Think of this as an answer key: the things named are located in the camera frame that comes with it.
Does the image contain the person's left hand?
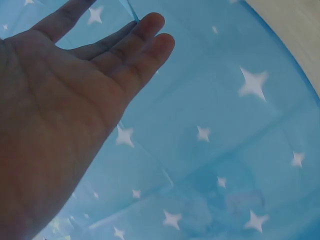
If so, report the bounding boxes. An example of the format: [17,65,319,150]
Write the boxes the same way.
[0,0,176,240]

